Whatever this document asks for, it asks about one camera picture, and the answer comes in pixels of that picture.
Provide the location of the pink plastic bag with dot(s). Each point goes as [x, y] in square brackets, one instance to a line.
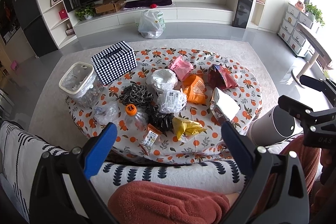
[181, 67]

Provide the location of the white shopping bag on floor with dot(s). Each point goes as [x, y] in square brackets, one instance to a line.
[151, 24]

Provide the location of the polka dot tissue box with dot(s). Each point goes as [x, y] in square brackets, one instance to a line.
[113, 62]

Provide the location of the small orange snack packet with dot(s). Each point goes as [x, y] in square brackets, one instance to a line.
[152, 135]

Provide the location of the black plastic bag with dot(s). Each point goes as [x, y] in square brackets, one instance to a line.
[161, 121]

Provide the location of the white drawer cabinet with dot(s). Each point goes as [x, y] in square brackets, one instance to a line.
[290, 33]

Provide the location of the dark purple cloth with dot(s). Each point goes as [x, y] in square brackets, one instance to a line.
[138, 4]

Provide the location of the orange snack bag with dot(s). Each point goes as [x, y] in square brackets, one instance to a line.
[194, 89]

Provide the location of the white wall shelf unit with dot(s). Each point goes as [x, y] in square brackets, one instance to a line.
[64, 27]

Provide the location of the clear plastic storage bin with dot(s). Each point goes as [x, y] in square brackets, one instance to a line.
[82, 84]

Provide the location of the red snack bag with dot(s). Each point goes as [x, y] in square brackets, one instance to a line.
[221, 79]

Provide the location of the white foam net with label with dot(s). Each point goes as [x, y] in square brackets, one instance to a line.
[171, 101]

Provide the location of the orange print tablecloth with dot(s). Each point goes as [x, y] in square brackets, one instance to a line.
[206, 146]

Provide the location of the yellow plastic bag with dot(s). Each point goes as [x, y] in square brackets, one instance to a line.
[186, 129]

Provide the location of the red fleece clothing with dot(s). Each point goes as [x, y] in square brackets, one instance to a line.
[148, 202]

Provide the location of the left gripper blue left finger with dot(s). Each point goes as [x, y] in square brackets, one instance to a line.
[97, 149]

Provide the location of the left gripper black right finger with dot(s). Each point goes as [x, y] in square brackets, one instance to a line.
[240, 147]

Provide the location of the clear bottle orange cap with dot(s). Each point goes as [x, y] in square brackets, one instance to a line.
[136, 118]

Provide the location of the cardboard box on shelf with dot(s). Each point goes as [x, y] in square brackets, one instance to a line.
[109, 6]

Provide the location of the white leaf pattern blanket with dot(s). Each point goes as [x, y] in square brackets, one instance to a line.
[21, 152]

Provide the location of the clear crumpled plastic wrap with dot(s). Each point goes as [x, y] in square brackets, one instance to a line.
[106, 113]

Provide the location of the black foam net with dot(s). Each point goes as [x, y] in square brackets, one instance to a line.
[136, 94]

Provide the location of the potted green plant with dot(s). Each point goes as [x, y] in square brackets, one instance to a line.
[85, 13]

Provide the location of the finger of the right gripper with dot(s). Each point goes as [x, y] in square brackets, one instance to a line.
[316, 84]
[294, 108]

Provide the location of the silver foil snack bag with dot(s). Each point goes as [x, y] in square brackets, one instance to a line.
[223, 107]

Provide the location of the plant on drawer cabinet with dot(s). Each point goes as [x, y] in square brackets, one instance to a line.
[312, 11]

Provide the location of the white crumpled plastic bag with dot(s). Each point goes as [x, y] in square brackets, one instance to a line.
[162, 80]

